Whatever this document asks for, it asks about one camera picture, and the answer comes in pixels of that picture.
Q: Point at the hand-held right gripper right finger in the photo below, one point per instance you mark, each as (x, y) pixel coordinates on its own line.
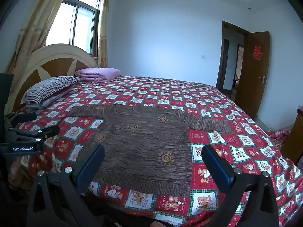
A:
(217, 165)

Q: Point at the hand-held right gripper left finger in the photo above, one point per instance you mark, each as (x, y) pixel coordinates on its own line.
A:
(92, 163)

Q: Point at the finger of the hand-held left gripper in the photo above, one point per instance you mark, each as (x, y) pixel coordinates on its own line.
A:
(45, 131)
(23, 117)

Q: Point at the brown knitted sweater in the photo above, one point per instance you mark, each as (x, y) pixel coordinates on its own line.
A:
(142, 146)

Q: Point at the red printed bed sheet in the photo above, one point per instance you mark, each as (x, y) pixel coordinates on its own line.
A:
(236, 146)

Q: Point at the striped pillow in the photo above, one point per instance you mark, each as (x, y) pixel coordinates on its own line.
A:
(47, 87)

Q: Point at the red cloth on floor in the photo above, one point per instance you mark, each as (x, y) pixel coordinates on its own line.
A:
(279, 134)

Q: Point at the cream and wood headboard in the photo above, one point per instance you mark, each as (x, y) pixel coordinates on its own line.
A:
(54, 54)

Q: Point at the folded pink blanket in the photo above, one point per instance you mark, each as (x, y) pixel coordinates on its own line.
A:
(99, 73)

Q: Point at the brown wooden door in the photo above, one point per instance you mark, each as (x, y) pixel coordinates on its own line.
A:
(253, 87)

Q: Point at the wide beige curtain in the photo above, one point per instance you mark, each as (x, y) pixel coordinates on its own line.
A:
(37, 23)

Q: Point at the narrow beige curtain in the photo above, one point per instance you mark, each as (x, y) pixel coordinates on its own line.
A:
(103, 28)

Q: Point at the red paper door decoration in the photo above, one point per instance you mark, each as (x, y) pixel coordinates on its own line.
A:
(257, 52)

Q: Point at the dark wooden door frame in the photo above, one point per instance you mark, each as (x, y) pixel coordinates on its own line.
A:
(220, 52)

